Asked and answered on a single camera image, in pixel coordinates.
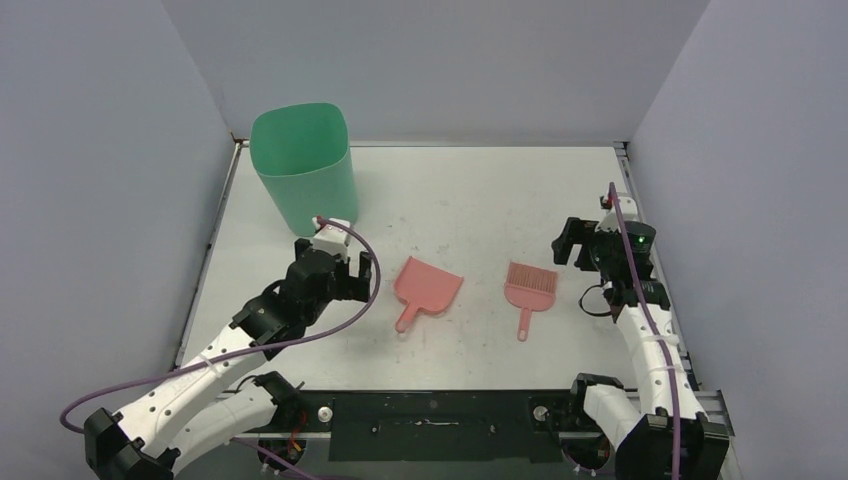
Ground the pink plastic hand brush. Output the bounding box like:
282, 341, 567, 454
504, 262, 558, 342

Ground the pink plastic dustpan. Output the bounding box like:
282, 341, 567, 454
393, 256, 464, 333

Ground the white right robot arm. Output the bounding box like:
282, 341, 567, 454
552, 217, 730, 479

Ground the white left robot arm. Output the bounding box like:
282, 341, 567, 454
82, 239, 381, 479

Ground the green plastic waste bin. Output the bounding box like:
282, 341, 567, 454
249, 102, 359, 237

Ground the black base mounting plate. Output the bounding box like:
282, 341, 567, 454
253, 390, 601, 463

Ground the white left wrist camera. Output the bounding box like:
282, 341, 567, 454
310, 216, 351, 260

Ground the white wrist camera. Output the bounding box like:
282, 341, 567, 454
595, 193, 641, 232
310, 216, 351, 260

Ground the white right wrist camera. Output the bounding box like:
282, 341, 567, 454
595, 193, 641, 232

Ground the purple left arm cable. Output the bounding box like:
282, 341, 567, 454
59, 215, 383, 480

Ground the aluminium frame rail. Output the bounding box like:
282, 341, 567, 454
135, 390, 737, 440

